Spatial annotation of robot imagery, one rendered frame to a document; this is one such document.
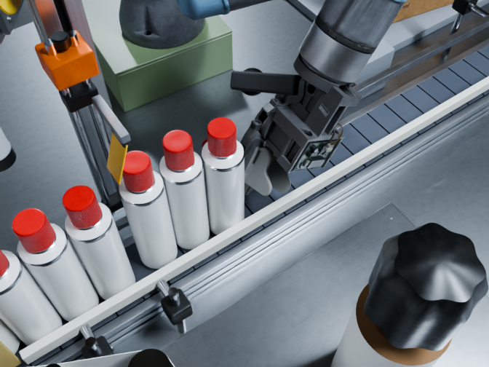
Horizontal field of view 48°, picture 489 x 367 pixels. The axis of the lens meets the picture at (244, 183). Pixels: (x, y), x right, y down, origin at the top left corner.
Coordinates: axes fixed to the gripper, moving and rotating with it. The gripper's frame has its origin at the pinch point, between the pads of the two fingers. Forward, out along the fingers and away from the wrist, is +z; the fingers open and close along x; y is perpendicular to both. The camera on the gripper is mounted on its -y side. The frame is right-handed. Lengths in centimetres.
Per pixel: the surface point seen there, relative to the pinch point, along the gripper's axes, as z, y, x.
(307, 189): -2.0, 4.7, 7.5
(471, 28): -26.1, -3.0, 39.8
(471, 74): -19.4, 0.0, 44.6
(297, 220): 2.9, 6.0, 7.8
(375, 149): -8.5, 4.8, 18.7
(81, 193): -2.7, 0.5, -25.3
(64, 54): -14.5, -6.6, -27.0
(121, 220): 6.4, -2.7, -15.9
